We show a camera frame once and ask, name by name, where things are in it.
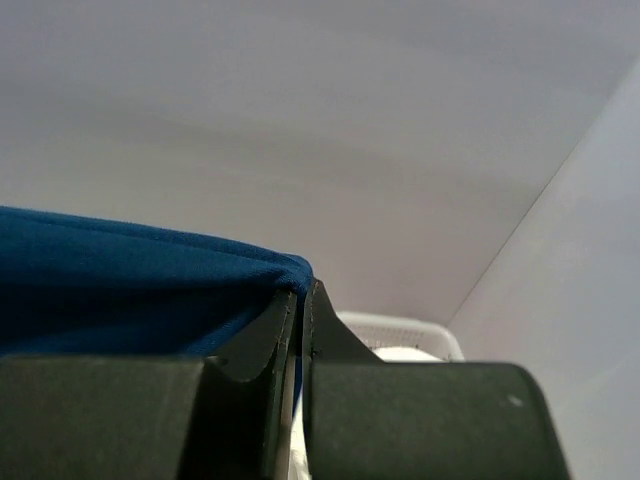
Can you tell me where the blue mickey t shirt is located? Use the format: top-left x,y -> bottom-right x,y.
1,207 -> 314,357

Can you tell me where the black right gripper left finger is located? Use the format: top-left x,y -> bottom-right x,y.
1,292 -> 296,479

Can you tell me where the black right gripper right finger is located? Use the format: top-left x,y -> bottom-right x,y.
302,281 -> 570,480

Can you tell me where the white plastic basket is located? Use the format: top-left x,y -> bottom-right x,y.
338,311 -> 464,362

